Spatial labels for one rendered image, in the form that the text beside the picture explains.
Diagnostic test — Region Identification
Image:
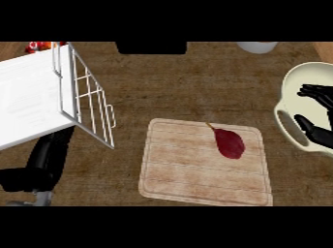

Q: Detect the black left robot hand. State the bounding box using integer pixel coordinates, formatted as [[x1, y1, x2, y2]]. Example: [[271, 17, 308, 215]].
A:
[[0, 126, 77, 194]]

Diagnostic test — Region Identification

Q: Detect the cream pot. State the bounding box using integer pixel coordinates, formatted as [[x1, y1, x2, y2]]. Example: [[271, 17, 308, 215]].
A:
[[273, 61, 333, 162]]

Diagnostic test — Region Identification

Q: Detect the pale wooden cutting board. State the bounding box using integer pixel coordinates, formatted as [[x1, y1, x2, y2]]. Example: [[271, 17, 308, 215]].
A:
[[137, 117, 276, 207]]

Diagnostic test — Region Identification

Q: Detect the white flat panel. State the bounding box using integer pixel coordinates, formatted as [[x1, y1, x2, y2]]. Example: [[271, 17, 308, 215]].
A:
[[0, 45, 77, 157]]

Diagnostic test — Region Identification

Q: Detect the white cup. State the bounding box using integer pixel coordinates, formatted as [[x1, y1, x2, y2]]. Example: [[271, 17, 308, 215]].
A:
[[236, 42, 280, 54]]

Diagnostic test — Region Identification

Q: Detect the red and white item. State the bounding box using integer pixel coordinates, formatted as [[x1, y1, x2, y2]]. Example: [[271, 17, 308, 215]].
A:
[[24, 42, 69, 54]]

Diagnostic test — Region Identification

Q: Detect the black appliance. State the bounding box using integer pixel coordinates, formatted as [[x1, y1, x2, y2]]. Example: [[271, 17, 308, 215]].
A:
[[115, 42, 189, 55]]

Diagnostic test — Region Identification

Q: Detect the white wire rack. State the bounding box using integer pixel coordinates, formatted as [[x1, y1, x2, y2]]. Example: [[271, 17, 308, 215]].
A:
[[52, 42, 119, 150]]

